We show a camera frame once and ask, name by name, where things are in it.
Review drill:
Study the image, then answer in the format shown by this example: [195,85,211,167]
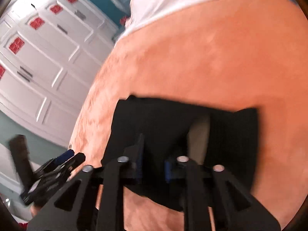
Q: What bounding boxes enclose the black pants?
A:
[101,95,259,211]

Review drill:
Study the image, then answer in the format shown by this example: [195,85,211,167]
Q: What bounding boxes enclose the white wardrobe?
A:
[1,0,118,146]

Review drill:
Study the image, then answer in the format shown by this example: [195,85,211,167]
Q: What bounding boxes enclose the orange bed blanket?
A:
[70,0,307,227]

